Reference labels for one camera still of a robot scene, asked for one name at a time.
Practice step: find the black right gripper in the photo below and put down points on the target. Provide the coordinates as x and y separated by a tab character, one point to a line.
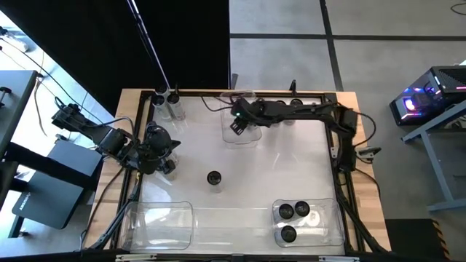
247	109

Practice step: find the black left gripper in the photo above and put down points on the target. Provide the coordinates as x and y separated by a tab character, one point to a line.
154	147

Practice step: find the white can red stripe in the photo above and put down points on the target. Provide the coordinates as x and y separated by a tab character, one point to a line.
280	101
296	100
174	158
174	99

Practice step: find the clear plastic bin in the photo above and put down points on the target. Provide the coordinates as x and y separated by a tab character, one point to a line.
156	225
324	225
251	140

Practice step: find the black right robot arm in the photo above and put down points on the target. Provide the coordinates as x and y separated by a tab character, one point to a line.
309	111

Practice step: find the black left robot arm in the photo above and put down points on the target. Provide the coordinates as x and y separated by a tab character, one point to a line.
109	140

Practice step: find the black desk leg bar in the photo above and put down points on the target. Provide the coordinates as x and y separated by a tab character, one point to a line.
73	178

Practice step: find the silver metal pole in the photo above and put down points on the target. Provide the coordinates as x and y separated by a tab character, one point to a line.
145	40

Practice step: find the black backdrop curtain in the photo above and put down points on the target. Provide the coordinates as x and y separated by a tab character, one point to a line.
91	43

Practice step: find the black desk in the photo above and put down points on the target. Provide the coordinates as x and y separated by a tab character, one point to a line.
16	105

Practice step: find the black box hazard stripes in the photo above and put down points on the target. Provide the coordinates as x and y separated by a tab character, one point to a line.
407	238

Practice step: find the black RGB computer tower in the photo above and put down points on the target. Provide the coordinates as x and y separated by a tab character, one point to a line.
448	80

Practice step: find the small grey clamp post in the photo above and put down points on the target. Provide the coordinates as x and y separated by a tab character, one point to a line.
234	79

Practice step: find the small black clamp post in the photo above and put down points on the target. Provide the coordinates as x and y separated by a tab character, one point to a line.
176	88
292	86

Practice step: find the silver metal bracket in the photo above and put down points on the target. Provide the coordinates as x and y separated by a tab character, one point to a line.
338	258
136	257

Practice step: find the black flat base plate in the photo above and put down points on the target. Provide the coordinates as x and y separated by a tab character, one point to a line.
47	203

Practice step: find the grey metal desk frame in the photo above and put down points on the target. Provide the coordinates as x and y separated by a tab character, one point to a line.
440	171

